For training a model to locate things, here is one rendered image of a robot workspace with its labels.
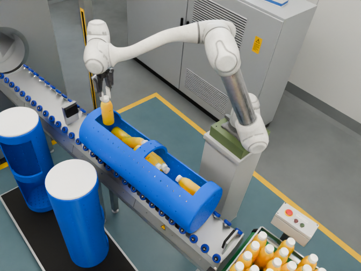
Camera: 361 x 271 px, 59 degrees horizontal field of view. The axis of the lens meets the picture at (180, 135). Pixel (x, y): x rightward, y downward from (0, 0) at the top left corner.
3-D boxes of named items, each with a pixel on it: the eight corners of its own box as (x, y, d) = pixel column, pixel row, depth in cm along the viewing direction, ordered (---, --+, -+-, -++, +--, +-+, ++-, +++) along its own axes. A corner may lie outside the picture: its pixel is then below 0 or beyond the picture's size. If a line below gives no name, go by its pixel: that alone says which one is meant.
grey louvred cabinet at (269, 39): (156, 47, 482) (160, -62, 380) (270, 125, 379) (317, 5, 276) (127, 58, 454) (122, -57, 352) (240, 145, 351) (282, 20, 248)
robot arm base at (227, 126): (233, 112, 222) (235, 106, 218) (258, 130, 211) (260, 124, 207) (215, 122, 213) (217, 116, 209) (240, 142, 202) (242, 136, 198)
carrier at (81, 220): (96, 274, 228) (115, 239, 247) (79, 208, 166) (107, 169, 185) (62, 259, 233) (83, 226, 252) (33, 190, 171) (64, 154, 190)
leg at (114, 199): (115, 206, 284) (110, 161, 240) (120, 210, 282) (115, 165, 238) (110, 210, 281) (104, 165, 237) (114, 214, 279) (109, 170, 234)
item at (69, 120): (77, 117, 227) (73, 100, 216) (80, 120, 226) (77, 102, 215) (65, 123, 222) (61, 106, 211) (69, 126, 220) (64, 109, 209)
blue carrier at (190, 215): (115, 133, 218) (115, 99, 199) (216, 211, 182) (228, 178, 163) (79, 152, 200) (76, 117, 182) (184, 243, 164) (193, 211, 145)
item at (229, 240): (229, 239, 172) (234, 227, 163) (233, 241, 170) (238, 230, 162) (218, 251, 166) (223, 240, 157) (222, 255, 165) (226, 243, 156)
